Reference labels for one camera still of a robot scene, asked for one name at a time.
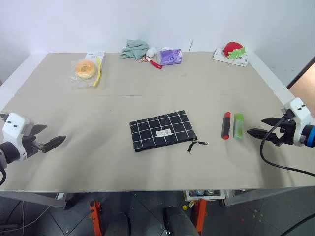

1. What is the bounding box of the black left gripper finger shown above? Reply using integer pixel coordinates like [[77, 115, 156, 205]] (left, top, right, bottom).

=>
[[31, 124, 48, 136], [43, 135, 67, 153]]

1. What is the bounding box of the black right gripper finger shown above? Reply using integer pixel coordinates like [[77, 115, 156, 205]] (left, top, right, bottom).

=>
[[261, 117, 283, 127], [246, 127, 269, 142]]

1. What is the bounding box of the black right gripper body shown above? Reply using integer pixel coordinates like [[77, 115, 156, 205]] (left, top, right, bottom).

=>
[[267, 114, 297, 147]]

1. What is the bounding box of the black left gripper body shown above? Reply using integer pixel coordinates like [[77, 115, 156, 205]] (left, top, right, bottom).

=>
[[22, 134, 49, 158]]

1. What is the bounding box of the green translucent plastic container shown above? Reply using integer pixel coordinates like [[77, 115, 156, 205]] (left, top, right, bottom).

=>
[[232, 113, 246, 140]]

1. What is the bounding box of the black grid pencil pouch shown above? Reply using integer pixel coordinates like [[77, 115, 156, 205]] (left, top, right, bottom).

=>
[[129, 110, 209, 155]]

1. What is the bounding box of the black red marker pen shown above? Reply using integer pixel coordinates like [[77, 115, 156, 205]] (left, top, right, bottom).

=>
[[221, 111, 232, 140]]

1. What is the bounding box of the brown board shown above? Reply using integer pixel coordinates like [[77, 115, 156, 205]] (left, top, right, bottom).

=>
[[288, 65, 315, 123]]

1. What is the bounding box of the orange donut in bag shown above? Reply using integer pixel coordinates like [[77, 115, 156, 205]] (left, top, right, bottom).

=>
[[69, 57, 103, 90]]

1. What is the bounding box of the white cardboard box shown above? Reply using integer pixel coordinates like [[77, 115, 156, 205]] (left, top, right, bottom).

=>
[[212, 47, 250, 67]]

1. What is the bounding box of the round bread bun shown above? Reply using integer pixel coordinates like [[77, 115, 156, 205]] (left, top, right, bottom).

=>
[[74, 59, 97, 80]]

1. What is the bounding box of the red strawberry plush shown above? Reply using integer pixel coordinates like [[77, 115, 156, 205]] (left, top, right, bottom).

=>
[[222, 41, 248, 60]]

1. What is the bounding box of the orange metal stand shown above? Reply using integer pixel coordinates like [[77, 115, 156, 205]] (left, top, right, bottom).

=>
[[89, 199, 103, 236], [190, 198, 208, 236]]

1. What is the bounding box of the white storage bin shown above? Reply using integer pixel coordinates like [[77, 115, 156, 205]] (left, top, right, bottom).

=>
[[185, 189, 226, 201]]

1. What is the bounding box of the white printed flat box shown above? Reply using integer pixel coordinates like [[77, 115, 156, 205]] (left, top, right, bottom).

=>
[[86, 50, 107, 65]]

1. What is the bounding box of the beige table mat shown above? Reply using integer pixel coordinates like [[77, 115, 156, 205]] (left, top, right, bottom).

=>
[[0, 52, 315, 192]]

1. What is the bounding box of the purple tissue pack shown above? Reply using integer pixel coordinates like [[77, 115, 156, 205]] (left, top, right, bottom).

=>
[[156, 48, 184, 66]]

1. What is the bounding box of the dark rounded shape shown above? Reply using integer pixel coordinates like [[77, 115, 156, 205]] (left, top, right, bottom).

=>
[[163, 206, 198, 236]]

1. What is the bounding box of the white red small toy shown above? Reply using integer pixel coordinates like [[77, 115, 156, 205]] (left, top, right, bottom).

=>
[[139, 56, 164, 70]]

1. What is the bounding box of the pale green cloth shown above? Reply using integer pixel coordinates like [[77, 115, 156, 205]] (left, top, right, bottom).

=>
[[119, 39, 151, 60]]

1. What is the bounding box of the white fluffy ball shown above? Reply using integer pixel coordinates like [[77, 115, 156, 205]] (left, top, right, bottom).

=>
[[145, 46, 158, 58]]

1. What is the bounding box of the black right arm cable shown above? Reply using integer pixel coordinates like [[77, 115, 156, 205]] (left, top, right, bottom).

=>
[[259, 109, 315, 177]]

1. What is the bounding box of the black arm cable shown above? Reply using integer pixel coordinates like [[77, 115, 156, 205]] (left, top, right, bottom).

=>
[[259, 109, 315, 177], [0, 113, 7, 185]]

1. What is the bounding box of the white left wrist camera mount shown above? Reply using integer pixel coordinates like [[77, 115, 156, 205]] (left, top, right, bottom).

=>
[[2, 112, 35, 162]]

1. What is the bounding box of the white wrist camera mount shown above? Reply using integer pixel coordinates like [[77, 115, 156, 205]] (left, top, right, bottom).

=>
[[283, 97, 315, 148], [2, 112, 35, 162]]

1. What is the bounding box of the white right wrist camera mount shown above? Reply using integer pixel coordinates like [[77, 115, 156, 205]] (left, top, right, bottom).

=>
[[283, 97, 315, 148]]

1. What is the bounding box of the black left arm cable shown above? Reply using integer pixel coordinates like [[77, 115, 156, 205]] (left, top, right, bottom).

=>
[[0, 113, 7, 185]]

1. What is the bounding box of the thin white floor cable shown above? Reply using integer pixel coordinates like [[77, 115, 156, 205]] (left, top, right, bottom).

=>
[[13, 199, 50, 232]]

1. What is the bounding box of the black floor cable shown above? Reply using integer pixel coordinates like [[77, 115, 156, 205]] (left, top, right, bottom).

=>
[[282, 213, 315, 236]]

